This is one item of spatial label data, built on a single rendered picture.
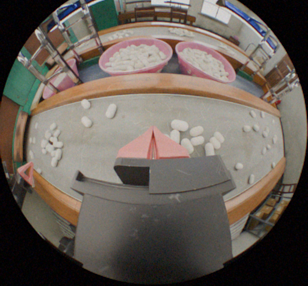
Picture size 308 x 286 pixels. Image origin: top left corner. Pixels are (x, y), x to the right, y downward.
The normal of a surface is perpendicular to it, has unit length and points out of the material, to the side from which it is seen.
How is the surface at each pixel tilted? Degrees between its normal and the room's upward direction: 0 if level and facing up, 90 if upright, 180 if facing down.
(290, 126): 90
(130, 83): 0
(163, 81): 0
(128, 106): 0
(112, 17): 90
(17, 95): 90
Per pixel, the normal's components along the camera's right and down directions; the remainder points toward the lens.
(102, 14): 0.04, 0.97
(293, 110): -1.00, 0.04
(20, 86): 1.00, 0.00
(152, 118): 0.00, -0.24
